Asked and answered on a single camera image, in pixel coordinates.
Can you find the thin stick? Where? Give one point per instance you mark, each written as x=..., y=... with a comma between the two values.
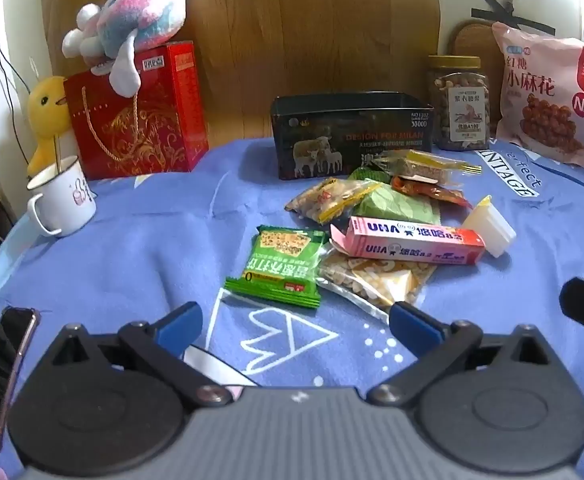
x=58, y=155

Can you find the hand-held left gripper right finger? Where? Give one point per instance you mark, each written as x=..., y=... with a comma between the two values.
x=414, y=323

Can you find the woven rattan board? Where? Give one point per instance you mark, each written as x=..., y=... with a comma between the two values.
x=474, y=42

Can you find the red gift box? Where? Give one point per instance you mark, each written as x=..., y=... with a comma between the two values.
x=157, y=120

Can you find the long pink carton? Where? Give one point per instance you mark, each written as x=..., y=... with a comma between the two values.
x=416, y=245

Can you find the clear nut jar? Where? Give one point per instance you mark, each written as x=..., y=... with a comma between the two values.
x=459, y=110

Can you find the green leaf-print packet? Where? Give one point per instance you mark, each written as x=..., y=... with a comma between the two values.
x=396, y=207

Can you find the white plastic container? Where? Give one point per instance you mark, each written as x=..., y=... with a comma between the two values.
x=489, y=225

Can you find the clear nut packet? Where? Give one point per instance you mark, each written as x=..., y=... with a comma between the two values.
x=376, y=282

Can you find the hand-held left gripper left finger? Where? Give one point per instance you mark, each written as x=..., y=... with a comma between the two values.
x=181, y=321

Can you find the yellow duck plush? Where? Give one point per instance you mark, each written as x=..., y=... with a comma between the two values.
x=47, y=110

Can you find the white enamel mug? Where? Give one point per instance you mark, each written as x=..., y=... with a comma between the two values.
x=67, y=200

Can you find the smartphone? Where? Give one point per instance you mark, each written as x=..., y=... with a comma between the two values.
x=4, y=375

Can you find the clear cereal bar packet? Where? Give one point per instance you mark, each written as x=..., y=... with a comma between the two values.
x=426, y=165

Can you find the green cracker packet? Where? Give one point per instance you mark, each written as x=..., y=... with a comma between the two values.
x=279, y=265

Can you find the crossed black tape strips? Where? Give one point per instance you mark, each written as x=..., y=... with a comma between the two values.
x=501, y=7

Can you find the black tin box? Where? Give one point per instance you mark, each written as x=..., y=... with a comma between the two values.
x=322, y=135

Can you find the wood grain board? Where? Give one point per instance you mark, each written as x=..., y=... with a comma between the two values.
x=297, y=25

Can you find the orange snack packet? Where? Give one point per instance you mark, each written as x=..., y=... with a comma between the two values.
x=426, y=191

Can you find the yellow clear snack packet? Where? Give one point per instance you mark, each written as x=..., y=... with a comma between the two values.
x=332, y=197

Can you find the pink blue plush toy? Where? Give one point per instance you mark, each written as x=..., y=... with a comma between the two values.
x=132, y=15

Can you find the large pink snack bag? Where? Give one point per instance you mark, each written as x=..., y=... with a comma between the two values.
x=551, y=95

